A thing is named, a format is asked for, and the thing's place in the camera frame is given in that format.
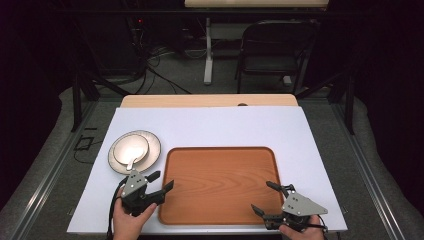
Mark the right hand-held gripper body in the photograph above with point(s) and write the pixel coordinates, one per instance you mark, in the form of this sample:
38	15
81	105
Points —
300	207

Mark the small white plate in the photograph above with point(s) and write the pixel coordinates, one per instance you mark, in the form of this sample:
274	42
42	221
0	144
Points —
130	148

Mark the white desk leg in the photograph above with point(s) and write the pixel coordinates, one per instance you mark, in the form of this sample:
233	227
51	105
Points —
208	60

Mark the black folding chair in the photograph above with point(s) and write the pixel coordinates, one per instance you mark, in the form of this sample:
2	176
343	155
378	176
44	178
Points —
278	43

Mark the large white plate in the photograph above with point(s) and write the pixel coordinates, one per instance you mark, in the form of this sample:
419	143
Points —
151	146

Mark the white spoon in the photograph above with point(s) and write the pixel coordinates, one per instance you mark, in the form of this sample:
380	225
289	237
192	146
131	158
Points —
131	163

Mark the black floor socket frame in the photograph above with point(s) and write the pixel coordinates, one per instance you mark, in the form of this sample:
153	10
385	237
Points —
83	143

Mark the person's left hand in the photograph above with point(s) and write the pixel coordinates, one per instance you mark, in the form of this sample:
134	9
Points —
128	224

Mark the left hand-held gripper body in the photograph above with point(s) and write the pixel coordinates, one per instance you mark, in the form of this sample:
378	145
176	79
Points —
134	186

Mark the person's right hand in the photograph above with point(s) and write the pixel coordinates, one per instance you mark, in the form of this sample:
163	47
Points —
305	232

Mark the wooden tray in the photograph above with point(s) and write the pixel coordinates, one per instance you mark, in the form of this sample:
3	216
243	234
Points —
220	185

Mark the grey metal floor rail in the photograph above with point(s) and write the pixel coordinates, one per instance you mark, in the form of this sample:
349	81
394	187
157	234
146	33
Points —
370	173
50	173

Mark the black metal frame stand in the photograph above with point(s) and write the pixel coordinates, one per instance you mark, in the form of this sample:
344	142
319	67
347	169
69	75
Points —
77	100
349	100

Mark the white board mat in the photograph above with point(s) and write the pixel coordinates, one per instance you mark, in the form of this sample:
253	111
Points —
213	128

